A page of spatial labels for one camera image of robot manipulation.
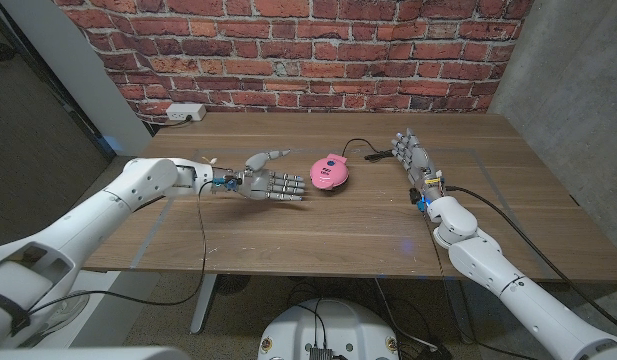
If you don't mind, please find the grey metal table leg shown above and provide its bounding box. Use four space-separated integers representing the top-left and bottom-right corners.
445 279 477 345
190 273 219 335

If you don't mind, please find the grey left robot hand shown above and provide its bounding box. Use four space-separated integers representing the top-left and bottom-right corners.
211 148 307 202

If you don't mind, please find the white power strip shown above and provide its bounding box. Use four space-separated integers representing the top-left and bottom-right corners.
165 102 208 122

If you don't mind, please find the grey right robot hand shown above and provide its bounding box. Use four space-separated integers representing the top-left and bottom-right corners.
390 127 447 202

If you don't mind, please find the black power strip cable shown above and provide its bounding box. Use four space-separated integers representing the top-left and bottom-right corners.
143 114 194 136

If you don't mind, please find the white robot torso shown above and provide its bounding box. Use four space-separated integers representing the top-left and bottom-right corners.
257 298 402 360

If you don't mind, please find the red brick print backdrop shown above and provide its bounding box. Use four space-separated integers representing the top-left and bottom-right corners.
52 0 534 124

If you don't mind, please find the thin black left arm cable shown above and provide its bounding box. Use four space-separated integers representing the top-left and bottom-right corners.
27 179 214 316

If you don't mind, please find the thin braided right arm cable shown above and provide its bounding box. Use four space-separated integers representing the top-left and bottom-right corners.
421 207 443 264

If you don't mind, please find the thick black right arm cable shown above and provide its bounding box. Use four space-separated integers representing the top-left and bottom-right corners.
445 184 617 335

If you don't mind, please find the black press power cable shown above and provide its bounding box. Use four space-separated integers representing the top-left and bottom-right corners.
341 137 397 163

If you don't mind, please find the pink mini sandwich press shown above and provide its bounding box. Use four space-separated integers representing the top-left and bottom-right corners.
309 153 350 192

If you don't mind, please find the black floor adapter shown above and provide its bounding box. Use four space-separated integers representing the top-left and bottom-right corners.
417 344 454 360

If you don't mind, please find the black round floor object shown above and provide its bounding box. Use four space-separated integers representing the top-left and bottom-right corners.
215 273 253 296

